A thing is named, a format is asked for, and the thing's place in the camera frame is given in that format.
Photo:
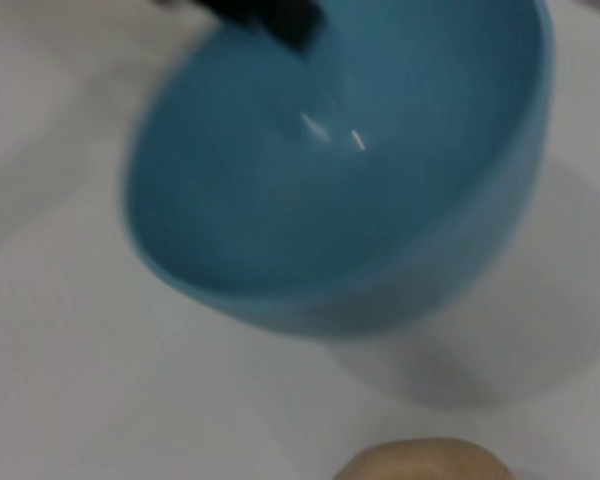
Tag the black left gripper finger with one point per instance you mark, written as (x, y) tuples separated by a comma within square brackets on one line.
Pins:
[(280, 20)]

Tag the blue ceramic bowl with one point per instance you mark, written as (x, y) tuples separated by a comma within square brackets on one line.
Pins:
[(305, 200)]

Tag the beige egg yolk pastry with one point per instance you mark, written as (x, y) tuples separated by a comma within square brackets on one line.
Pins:
[(425, 462)]

